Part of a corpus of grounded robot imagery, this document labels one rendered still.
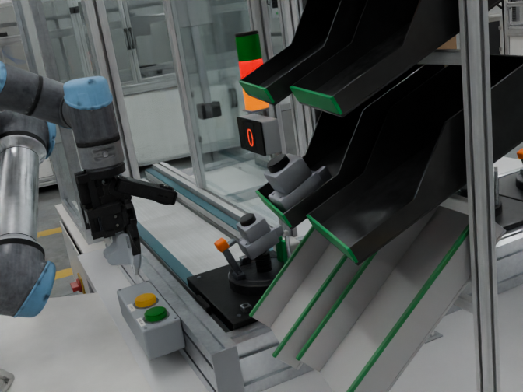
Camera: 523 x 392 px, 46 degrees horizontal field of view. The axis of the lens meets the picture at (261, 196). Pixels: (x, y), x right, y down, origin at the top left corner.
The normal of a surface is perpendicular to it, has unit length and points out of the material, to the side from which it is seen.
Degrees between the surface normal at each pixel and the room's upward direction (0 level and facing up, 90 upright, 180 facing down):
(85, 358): 0
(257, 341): 90
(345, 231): 25
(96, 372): 0
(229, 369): 90
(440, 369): 0
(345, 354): 45
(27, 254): 54
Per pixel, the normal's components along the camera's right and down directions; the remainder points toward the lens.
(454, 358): -0.15, -0.94
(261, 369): 0.43, 0.21
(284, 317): -0.77, -0.52
